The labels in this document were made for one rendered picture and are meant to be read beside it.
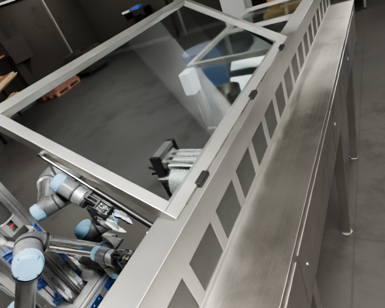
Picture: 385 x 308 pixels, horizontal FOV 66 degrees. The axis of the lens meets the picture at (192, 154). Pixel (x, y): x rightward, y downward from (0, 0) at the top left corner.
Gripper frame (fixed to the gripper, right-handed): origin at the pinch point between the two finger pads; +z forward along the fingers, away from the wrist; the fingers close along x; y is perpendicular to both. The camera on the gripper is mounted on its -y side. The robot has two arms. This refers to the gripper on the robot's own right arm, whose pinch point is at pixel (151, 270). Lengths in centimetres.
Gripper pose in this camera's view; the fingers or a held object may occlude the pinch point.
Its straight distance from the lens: 138.2
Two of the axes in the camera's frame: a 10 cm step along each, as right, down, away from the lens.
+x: 4.3, -6.2, 6.6
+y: -3.4, -7.9, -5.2
